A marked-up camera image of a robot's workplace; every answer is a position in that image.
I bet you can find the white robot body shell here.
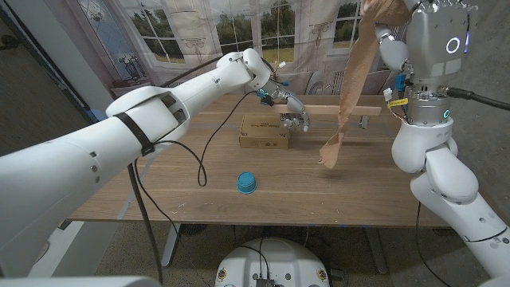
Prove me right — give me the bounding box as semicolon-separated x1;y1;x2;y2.
0;274;160;287

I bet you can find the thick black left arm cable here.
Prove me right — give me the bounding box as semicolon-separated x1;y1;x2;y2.
126;55;224;285

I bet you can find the printed window backdrop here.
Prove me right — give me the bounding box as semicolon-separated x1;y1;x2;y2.
43;0;411;120

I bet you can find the blue plastic cup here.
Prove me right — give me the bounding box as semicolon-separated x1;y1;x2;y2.
236;171;258;195

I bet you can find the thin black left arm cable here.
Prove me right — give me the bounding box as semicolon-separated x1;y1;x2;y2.
133;90;256;287

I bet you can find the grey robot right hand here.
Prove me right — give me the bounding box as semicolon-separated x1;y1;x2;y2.
374;0;479;127

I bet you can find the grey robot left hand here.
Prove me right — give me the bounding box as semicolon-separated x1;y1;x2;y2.
257;81;311;133

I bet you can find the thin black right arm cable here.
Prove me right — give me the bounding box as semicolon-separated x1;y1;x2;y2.
414;201;455;287

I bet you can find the grey table leg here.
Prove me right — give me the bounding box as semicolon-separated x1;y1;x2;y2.
364;226;390;275
160;222;182;268

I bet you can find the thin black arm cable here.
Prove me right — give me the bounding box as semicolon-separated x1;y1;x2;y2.
133;90;256;287
414;201;455;287

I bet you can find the brown cardboard box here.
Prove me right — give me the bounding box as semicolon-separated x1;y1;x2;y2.
238;114;291;151

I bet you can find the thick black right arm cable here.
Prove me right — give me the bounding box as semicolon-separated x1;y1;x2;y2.
445;86;510;112

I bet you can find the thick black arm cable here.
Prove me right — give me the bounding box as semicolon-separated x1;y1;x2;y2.
126;55;224;285
445;86;510;112

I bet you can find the long wooden board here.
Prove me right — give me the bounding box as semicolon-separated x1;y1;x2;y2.
273;104;383;117

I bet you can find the white robot torso base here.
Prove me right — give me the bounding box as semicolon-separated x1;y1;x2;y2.
214;238;331;287

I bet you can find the beige elastic arm wrap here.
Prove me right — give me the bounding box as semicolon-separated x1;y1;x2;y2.
318;0;411;170

